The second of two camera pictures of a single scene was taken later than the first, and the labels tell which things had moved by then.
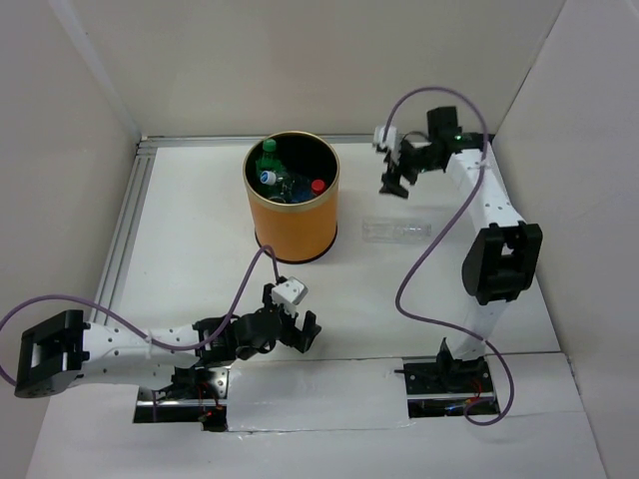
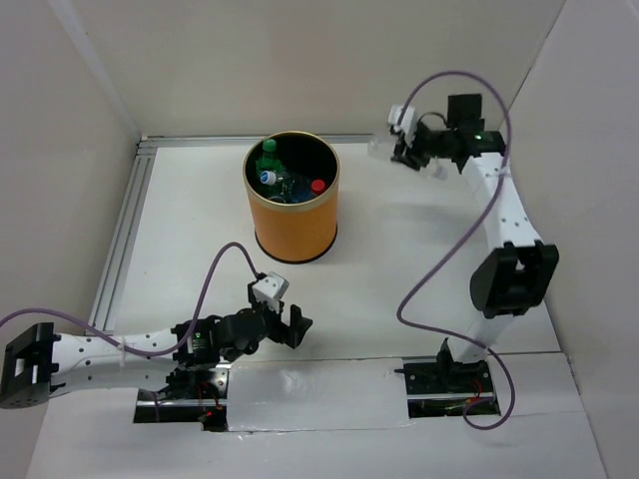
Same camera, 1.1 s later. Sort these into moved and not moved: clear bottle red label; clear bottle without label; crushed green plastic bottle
Moved: clear bottle without label
Not moved: crushed green plastic bottle; clear bottle red label
